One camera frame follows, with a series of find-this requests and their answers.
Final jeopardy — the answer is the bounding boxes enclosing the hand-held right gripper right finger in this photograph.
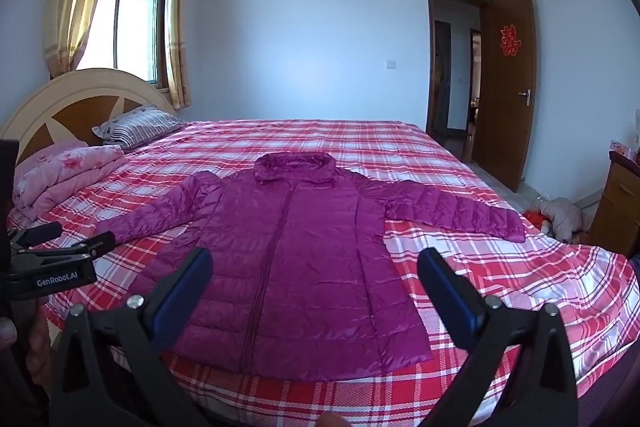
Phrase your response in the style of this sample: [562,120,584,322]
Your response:
[416,247,582,427]

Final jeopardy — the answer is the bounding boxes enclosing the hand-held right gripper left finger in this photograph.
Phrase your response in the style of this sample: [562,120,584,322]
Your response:
[49,247,215,427]

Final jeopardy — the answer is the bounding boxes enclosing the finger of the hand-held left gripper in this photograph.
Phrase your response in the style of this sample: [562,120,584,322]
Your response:
[7,221,64,253]
[20,230,117,269]

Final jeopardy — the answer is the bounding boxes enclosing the purple quilted jacket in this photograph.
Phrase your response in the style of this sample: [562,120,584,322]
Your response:
[95,153,526,383]

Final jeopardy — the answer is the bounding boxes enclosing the pile of clothes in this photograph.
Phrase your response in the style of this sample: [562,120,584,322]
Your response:
[522,196,594,244]

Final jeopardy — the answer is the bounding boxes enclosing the person's left hand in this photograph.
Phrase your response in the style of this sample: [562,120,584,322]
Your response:
[0,294,52,390]

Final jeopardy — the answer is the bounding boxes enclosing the red white plaid bed sheet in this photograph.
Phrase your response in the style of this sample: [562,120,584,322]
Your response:
[6,119,635,427]

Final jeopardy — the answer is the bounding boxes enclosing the folded pink floral quilt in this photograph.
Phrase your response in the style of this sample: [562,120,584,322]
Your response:
[11,144,129,215]

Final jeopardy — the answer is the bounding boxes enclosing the wooden headboard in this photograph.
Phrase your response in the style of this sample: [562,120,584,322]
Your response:
[0,68,182,168]

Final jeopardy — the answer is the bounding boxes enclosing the striped pillow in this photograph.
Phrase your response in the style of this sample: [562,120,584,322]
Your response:
[91,105,187,150]

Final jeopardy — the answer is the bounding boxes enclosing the wooden cabinet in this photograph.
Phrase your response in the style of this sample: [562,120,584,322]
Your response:
[581,150,640,259]

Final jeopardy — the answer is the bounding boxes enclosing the brown wooden door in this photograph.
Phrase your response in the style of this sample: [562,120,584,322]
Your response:
[471,0,537,193]

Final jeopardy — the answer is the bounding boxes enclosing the narrow yellow curtain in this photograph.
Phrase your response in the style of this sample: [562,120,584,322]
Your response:
[164,0,194,110]

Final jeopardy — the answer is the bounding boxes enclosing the window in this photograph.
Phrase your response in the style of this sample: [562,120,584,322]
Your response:
[75,0,174,88]

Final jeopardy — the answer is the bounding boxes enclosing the red paper door decoration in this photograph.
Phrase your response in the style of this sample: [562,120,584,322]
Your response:
[499,24,521,56]

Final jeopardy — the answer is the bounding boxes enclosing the brown door frame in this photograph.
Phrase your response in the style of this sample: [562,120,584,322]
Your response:
[425,0,494,160]

